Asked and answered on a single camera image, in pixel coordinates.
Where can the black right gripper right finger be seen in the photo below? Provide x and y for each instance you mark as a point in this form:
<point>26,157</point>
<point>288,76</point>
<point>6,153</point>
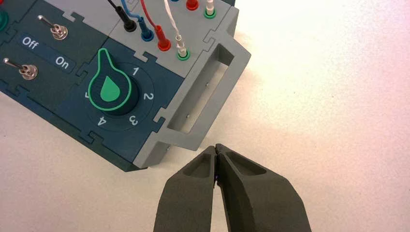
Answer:
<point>256,205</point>

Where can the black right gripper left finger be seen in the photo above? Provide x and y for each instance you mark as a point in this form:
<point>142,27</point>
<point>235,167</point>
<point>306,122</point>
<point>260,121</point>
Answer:
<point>189,198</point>

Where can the teal knob with green pointer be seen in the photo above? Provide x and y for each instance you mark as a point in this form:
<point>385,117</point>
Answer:
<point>110,93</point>

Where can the teal and grey control box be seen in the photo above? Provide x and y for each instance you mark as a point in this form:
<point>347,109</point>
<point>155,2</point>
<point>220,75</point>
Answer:
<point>160,89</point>

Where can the green round push button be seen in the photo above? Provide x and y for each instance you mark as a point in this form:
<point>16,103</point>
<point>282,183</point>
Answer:
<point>2,21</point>

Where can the metal toggle switch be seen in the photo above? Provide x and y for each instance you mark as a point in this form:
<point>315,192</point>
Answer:
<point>27,70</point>
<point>58,31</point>

